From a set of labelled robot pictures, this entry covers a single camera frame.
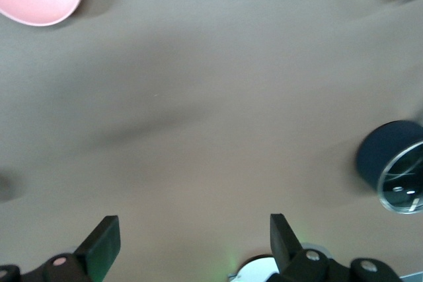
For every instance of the brown table cover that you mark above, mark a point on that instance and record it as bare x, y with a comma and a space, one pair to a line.
198, 97

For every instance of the glass pot lid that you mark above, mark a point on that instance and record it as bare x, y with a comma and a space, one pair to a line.
403, 176

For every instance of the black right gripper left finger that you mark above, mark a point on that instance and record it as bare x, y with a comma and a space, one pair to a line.
99, 252

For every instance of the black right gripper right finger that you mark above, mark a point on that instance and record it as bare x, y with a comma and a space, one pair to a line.
287, 249

